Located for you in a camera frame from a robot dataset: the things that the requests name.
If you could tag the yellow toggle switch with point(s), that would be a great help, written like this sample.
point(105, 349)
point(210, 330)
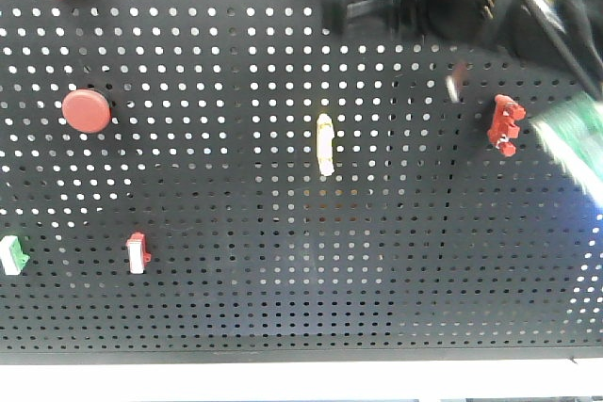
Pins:
point(324, 146)

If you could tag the green white rocker switch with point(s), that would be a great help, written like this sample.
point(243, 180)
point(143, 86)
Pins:
point(13, 259)

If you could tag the red toggle switch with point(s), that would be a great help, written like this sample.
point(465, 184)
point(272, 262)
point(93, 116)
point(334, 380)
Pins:
point(503, 129)

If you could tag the black perforated pegboard panel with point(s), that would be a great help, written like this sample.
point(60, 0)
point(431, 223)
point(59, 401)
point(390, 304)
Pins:
point(425, 244)

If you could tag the red round push button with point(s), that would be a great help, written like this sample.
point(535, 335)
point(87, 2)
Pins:
point(86, 110)

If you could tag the red white rocker switch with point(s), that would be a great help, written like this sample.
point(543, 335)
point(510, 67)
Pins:
point(138, 255)

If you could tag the green toggle switch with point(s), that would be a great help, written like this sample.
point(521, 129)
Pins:
point(571, 133)

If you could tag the white standing desk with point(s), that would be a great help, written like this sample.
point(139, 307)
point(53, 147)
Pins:
point(297, 381)

